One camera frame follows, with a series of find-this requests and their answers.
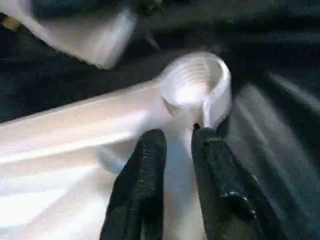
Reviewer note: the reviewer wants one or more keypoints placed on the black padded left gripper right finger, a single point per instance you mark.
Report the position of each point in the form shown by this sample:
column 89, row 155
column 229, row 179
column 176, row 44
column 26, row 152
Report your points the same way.
column 225, row 195

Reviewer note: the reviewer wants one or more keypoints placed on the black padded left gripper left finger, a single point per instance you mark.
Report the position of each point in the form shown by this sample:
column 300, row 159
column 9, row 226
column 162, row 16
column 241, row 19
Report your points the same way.
column 140, row 187

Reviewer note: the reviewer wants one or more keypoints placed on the white plastic table top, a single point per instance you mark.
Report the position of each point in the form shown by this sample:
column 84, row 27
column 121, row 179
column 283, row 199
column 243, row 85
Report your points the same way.
column 75, row 137

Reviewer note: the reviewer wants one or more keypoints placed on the white plastic table leg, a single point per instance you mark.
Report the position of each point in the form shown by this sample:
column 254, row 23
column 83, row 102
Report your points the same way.
column 87, row 32

